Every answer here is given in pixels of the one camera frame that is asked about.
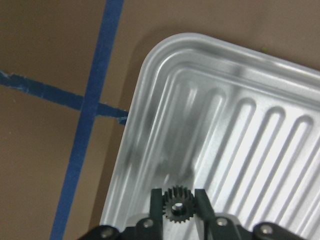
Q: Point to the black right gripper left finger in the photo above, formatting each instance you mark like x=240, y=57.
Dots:
x=156, y=204

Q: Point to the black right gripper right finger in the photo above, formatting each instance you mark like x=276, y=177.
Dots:
x=203, y=205

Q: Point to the black bearing gear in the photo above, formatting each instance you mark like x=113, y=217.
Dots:
x=178, y=204

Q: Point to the silver ribbed metal tray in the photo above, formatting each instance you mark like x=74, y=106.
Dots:
x=243, y=125

